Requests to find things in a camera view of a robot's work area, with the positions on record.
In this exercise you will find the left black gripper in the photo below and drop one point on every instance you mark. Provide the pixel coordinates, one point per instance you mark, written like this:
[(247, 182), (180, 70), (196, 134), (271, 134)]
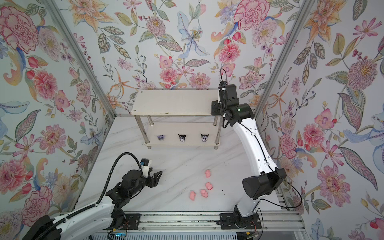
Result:
[(155, 181)]

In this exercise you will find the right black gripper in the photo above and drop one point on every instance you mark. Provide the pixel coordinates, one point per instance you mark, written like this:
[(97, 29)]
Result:
[(215, 107)]

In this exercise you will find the small purple kuromi toy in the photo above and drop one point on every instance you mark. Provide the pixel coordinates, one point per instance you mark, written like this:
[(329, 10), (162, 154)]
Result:
[(161, 137)]

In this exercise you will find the black kuromi toy figure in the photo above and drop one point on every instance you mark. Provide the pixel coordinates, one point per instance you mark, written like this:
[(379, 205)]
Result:
[(204, 137)]

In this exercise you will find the purple black kuromi toy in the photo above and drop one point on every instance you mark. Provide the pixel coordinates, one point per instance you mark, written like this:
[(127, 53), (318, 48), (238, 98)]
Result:
[(182, 138)]

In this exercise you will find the pink pig toy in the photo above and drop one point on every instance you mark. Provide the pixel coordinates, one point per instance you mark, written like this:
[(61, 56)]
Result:
[(192, 196), (208, 173), (204, 193), (209, 186)]

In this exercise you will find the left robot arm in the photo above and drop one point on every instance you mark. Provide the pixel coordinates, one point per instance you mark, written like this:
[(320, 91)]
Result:
[(102, 215)]

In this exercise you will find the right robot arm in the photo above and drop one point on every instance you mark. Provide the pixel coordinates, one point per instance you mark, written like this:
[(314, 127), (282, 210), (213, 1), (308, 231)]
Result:
[(266, 176)]

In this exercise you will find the white two-tier shelf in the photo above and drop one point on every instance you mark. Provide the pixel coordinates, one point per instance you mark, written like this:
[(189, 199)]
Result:
[(178, 103)]

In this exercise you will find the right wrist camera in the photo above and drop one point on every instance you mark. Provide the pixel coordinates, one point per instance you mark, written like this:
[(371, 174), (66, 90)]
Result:
[(222, 91)]

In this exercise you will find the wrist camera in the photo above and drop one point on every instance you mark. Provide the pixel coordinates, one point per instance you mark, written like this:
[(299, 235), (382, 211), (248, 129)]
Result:
[(145, 167), (222, 91)]

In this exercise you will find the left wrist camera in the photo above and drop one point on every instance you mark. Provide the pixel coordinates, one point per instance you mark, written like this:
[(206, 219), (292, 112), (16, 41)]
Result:
[(145, 167)]

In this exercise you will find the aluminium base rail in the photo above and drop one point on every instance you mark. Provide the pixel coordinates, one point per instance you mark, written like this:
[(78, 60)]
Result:
[(265, 221)]

